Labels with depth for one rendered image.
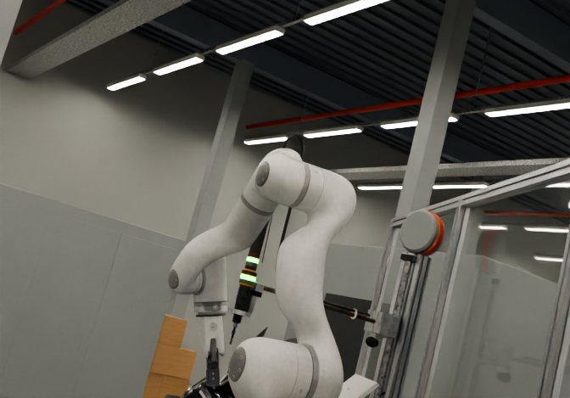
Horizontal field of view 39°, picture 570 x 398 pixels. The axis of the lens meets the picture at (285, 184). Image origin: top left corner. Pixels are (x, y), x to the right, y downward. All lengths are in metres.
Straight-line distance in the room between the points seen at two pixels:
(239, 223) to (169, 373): 8.67
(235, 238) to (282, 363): 0.47
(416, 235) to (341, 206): 1.13
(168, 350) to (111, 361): 2.46
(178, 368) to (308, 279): 9.01
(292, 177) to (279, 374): 0.39
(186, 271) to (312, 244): 0.42
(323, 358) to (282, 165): 0.39
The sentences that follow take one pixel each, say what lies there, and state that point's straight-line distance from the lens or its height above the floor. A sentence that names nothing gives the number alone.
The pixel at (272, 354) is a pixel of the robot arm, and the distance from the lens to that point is 1.52.
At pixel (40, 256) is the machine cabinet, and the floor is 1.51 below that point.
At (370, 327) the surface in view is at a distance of 2.68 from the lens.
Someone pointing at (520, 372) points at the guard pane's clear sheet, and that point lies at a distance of 2.19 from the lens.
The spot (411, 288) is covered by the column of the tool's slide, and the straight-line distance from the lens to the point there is 2.75.
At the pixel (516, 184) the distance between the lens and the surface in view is 2.47.
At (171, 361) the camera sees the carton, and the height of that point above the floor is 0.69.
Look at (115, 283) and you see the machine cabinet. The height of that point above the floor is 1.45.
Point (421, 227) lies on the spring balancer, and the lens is 2.78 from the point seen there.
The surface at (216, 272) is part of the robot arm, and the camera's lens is 1.99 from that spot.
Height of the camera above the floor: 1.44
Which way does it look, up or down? 10 degrees up
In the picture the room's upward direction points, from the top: 15 degrees clockwise
